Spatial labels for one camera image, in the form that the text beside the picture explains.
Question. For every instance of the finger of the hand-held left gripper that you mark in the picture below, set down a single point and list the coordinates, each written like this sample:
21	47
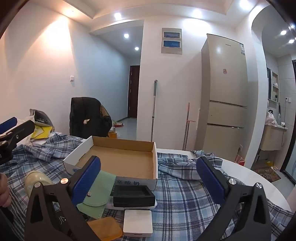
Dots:
23	129
8	124

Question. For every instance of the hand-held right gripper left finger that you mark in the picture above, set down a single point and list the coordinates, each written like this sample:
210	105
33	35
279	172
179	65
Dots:
86	180

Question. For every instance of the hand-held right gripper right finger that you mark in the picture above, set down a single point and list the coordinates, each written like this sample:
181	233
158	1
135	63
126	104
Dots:
211	182

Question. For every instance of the green snap pouch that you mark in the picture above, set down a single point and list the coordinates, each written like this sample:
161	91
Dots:
99	197

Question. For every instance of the cream tape roll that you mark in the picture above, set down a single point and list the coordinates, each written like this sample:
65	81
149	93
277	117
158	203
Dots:
38	179

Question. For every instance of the black foam tray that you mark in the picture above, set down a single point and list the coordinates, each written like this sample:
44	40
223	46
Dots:
134	197

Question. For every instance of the orange plastic box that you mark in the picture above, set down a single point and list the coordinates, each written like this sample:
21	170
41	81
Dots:
104	229

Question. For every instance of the white square box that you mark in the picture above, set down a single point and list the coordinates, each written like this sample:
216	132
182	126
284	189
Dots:
137	222

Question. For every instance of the person's left hand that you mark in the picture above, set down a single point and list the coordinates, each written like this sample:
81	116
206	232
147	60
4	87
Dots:
4	190

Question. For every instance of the white plastic bag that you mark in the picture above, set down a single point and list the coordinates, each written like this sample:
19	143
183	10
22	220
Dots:
25	139

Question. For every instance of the blue plaid cloth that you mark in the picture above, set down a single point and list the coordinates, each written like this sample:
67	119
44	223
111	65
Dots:
185	204

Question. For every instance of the red paper bag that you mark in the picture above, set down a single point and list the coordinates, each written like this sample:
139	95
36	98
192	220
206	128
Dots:
239	160

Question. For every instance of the orange cardboard box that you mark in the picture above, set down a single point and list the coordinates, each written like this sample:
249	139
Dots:
112	134

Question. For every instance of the patterned door mat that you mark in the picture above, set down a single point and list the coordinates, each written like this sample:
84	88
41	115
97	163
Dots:
267	174

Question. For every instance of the black jacket covered chair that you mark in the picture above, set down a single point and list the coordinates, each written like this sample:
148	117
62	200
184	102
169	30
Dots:
85	111

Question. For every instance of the beige sink cabinet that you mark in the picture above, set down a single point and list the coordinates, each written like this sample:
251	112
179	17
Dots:
271	138

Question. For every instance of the frosted glass door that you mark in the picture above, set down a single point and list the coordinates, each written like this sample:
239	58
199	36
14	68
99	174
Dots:
291	150

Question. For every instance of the white cloth pile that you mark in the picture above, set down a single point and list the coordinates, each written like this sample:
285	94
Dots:
271	119

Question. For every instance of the beige refrigerator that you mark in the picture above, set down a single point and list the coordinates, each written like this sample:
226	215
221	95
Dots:
222	92

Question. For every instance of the dark red door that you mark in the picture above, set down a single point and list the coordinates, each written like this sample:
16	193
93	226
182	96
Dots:
134	92

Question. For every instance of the pink fridge sticker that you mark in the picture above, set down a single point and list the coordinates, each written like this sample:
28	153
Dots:
225	71

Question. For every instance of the wall niche shelf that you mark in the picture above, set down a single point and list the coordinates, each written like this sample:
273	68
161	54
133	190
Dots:
275	85

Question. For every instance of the wall electrical panel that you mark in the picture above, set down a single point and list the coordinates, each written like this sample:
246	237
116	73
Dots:
171	41

